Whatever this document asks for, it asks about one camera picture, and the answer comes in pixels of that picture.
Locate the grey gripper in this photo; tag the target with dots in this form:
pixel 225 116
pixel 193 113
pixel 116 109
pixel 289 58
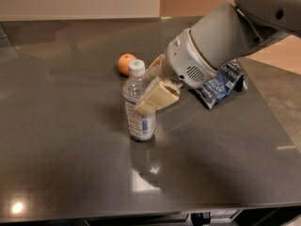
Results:
pixel 184 61

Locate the clear blue-labelled plastic bottle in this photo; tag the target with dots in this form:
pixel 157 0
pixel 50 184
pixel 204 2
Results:
pixel 140 127

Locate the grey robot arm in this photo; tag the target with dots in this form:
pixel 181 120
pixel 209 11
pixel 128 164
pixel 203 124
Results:
pixel 229 31

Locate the orange fruit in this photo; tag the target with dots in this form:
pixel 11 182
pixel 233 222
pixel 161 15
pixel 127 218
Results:
pixel 123 63

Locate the blue chip bag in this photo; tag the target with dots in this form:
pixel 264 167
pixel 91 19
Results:
pixel 230 77

